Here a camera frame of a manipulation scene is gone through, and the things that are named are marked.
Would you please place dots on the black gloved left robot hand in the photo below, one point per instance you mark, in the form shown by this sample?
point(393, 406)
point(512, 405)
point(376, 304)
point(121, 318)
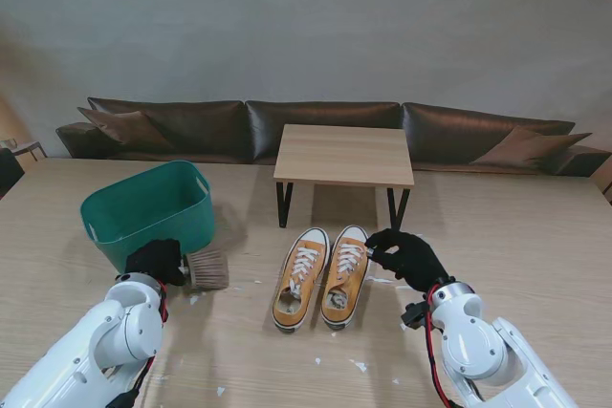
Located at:
point(158, 260)

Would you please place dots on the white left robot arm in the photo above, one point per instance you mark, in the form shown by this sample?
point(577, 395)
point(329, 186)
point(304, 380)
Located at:
point(115, 331)

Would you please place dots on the yellow canvas sneaker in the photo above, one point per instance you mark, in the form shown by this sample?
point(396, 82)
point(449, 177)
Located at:
point(312, 284)
point(356, 280)

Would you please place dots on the light wooden furniture piece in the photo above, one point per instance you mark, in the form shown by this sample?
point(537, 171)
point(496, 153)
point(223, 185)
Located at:
point(605, 183)

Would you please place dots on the brown bristle shoe brush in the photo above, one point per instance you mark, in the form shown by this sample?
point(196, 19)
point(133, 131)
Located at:
point(210, 272)

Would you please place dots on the dark brown leather sofa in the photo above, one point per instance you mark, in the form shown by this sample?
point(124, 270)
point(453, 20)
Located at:
point(201, 126)

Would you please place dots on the green plastic basket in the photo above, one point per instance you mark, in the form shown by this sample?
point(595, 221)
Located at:
point(138, 226)

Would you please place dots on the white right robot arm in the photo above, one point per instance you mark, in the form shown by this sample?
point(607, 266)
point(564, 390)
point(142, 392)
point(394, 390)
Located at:
point(473, 346)

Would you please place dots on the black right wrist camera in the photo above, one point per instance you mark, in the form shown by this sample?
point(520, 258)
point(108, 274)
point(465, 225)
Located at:
point(412, 316)

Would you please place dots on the small background side table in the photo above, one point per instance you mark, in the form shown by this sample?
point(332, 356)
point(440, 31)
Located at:
point(26, 146)

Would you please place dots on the small wooden black-legged table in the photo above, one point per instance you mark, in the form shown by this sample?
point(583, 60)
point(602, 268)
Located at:
point(344, 155)

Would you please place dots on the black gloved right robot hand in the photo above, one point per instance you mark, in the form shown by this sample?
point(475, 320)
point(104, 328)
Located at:
point(418, 260)

